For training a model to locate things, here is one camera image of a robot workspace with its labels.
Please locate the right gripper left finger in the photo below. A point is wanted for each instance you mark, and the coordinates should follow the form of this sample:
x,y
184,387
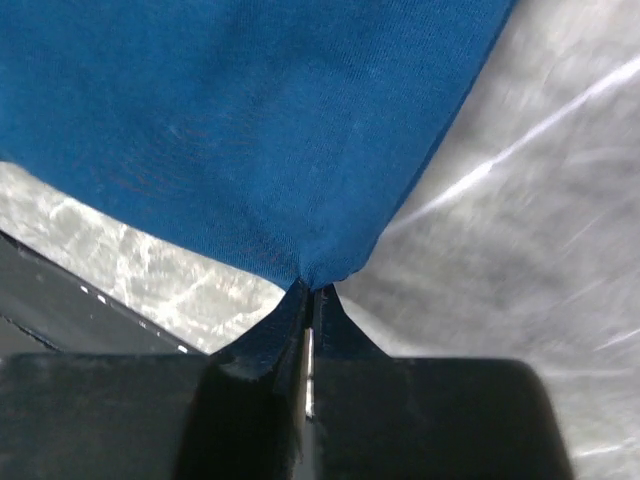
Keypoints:
x,y
235,414

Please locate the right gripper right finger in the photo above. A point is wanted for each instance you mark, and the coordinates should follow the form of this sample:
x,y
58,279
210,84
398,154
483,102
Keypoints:
x,y
382,417

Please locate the blue mickey t shirt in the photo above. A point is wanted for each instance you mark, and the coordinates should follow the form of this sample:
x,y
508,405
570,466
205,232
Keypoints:
x,y
278,137

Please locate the black base beam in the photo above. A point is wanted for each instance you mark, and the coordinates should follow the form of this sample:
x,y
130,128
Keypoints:
x,y
63,312

